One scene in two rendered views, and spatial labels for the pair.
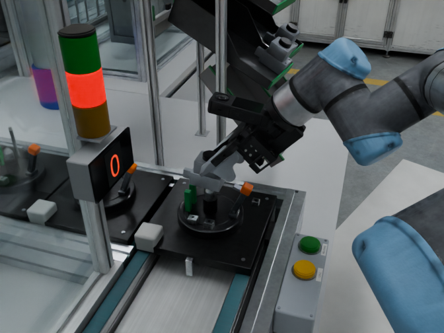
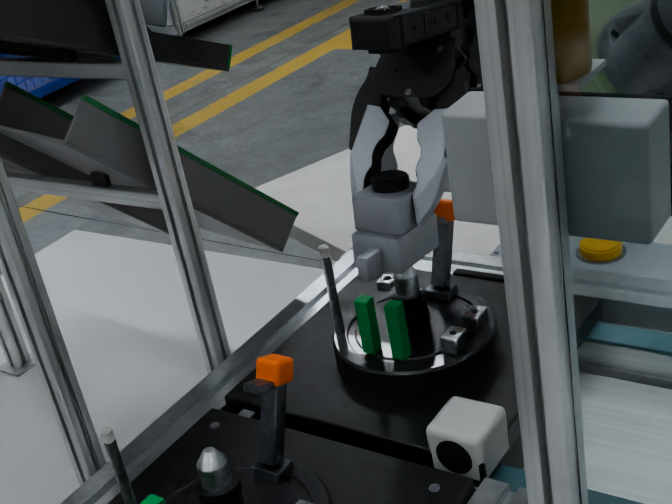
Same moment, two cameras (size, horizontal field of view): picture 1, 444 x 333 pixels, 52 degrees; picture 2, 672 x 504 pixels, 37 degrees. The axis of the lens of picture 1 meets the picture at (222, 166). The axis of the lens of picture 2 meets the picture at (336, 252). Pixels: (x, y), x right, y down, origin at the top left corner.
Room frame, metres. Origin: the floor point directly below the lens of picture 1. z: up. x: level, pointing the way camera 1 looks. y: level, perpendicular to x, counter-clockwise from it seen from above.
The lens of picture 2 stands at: (0.55, 0.72, 1.44)
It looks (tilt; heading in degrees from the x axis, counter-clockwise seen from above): 27 degrees down; 290
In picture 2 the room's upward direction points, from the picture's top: 11 degrees counter-clockwise
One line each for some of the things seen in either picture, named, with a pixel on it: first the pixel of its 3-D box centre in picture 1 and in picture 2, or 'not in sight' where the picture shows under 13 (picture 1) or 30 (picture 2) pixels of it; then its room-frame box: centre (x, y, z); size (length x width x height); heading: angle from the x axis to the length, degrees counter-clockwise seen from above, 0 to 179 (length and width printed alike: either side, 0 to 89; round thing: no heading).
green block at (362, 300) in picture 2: (193, 193); (368, 324); (0.78, 0.06, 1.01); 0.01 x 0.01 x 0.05; 72
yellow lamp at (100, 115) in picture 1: (91, 116); not in sight; (0.61, 0.19, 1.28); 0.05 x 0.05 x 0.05
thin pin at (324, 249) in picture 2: not in sight; (332, 290); (0.82, 0.04, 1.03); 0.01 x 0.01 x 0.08
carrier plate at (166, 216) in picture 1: (210, 220); (417, 354); (0.75, 0.02, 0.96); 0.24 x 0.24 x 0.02; 72
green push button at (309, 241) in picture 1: (310, 246); not in sight; (0.67, -0.18, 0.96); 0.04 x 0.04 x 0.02
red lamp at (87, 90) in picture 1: (86, 84); not in sight; (0.61, 0.19, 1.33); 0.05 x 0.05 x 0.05
